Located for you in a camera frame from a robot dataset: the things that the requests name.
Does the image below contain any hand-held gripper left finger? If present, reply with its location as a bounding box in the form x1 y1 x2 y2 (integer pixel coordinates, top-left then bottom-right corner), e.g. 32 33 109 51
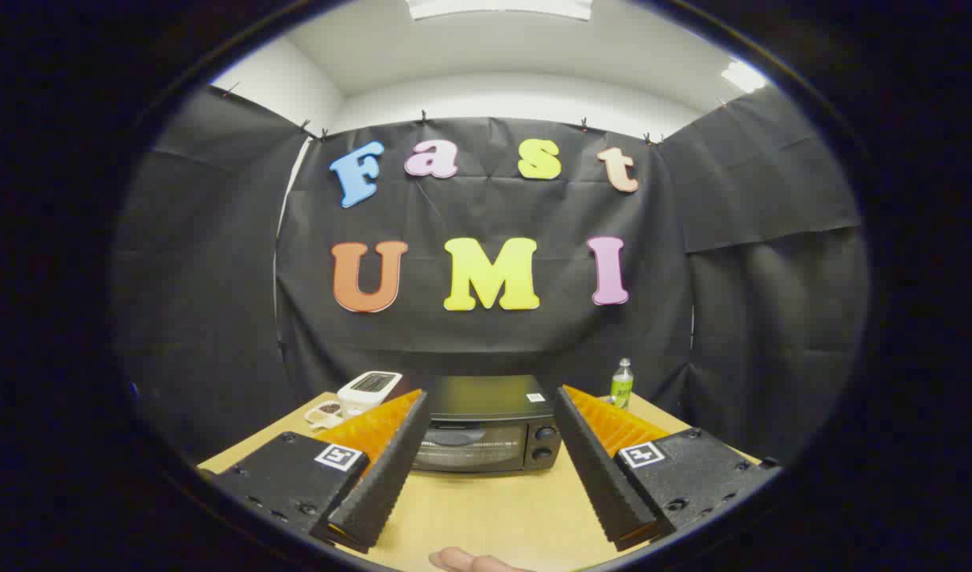
208 388 433 555

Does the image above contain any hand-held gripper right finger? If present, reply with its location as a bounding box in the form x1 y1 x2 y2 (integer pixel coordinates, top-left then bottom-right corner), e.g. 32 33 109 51
551 385 782 552

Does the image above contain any black toaster oven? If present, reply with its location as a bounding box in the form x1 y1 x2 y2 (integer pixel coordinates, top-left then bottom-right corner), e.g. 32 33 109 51
411 375 564 476

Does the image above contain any white pop-up toaster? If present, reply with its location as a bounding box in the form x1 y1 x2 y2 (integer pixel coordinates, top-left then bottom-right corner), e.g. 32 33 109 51
337 370 403 415

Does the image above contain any small white dish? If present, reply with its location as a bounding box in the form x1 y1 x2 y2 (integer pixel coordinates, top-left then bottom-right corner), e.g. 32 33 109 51
303 401 345 431

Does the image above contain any green label drink bottle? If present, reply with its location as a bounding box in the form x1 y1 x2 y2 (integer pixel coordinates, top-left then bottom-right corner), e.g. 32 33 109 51
610 357 635 410

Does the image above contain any black backdrop cloth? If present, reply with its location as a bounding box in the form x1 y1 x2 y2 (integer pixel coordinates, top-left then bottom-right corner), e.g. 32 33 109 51
113 83 872 462

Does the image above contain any small ceiling light panel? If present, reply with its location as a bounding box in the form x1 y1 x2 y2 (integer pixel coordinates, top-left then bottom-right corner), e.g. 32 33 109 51
720 62 769 94

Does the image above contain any long ceiling light panel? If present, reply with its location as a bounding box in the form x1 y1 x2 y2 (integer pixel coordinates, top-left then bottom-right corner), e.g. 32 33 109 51
407 0 594 21

